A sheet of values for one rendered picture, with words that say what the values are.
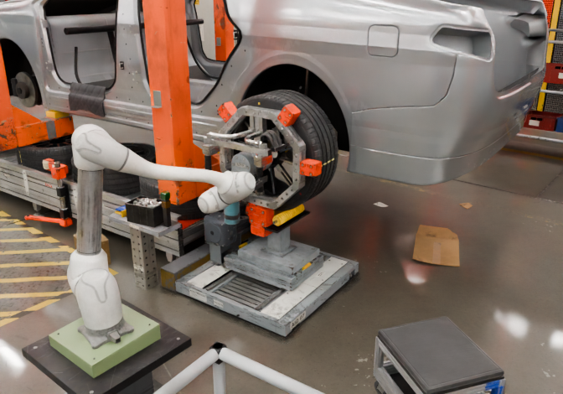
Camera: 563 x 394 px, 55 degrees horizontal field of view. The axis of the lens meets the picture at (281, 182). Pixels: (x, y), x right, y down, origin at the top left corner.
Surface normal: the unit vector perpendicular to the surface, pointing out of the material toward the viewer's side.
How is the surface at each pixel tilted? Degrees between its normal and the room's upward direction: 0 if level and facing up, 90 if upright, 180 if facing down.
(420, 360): 0
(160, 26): 90
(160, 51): 90
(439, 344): 0
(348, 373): 0
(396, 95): 90
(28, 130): 90
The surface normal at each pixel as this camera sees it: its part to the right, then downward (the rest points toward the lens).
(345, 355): 0.00, -0.94
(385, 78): -0.57, 0.28
